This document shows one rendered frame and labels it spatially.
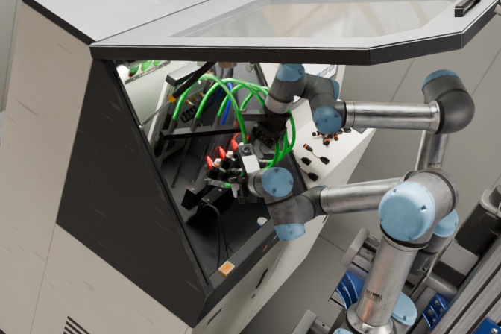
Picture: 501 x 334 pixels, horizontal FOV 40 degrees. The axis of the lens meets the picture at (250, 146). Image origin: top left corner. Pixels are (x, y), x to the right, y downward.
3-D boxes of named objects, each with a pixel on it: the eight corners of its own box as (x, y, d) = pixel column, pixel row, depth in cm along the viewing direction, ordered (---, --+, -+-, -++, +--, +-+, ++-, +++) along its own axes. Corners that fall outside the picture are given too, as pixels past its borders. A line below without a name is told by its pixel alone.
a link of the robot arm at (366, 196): (468, 154, 160) (309, 177, 194) (447, 168, 152) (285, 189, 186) (481, 201, 161) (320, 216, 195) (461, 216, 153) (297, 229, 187)
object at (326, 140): (329, 152, 276) (335, 142, 273) (308, 138, 279) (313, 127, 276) (351, 132, 294) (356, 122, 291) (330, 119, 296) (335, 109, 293)
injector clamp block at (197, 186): (197, 235, 236) (210, 203, 227) (175, 219, 238) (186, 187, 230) (247, 193, 262) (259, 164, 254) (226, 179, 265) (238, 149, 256)
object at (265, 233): (200, 322, 212) (215, 289, 203) (188, 313, 213) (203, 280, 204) (290, 229, 261) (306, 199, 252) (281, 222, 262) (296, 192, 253)
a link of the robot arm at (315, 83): (335, 118, 199) (300, 109, 196) (328, 96, 208) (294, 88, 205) (345, 96, 194) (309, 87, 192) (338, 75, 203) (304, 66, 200)
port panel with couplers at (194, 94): (185, 118, 249) (209, 47, 231) (178, 113, 250) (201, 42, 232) (205, 106, 259) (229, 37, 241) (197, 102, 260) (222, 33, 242)
